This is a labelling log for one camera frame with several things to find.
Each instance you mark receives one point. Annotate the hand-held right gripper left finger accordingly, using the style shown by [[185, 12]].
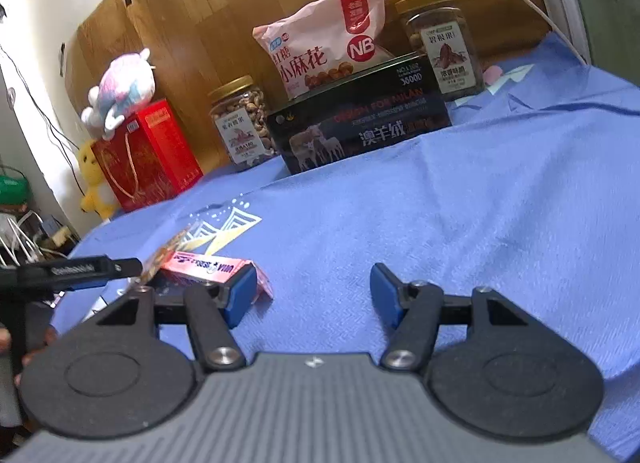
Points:
[[240, 293]]

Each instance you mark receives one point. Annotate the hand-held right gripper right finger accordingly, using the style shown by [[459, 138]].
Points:
[[385, 293]]

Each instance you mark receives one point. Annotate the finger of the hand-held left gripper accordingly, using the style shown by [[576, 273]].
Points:
[[75, 270]]

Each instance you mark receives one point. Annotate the pink snack box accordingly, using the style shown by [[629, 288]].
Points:
[[200, 265]]

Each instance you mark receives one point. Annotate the orange snack packet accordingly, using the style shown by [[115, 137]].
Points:
[[167, 250]]

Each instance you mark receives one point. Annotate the person's left hand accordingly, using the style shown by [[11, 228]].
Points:
[[50, 335]]

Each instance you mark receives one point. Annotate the yellow duck plush toy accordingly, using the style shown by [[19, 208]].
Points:
[[95, 183]]

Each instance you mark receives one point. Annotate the green basket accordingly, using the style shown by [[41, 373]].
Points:
[[12, 188]]

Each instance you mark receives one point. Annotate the blue printed bed sheet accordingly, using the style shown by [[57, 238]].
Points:
[[450, 203]]

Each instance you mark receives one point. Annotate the red gift bag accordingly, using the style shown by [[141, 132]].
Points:
[[150, 158]]

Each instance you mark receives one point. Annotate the nut jar with gold lid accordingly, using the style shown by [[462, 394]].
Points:
[[242, 128]]

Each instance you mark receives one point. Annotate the black cardboard box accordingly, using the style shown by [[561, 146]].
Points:
[[360, 123]]

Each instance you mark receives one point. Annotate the pink and blue plush toy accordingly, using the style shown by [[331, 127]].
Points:
[[122, 88]]

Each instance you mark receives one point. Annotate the dark nut jar, gold lid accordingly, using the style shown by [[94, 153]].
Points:
[[442, 48]]

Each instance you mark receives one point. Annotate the pink snack bag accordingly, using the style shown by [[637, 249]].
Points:
[[320, 38]]

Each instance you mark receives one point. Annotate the light wooden board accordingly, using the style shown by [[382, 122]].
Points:
[[210, 28]]

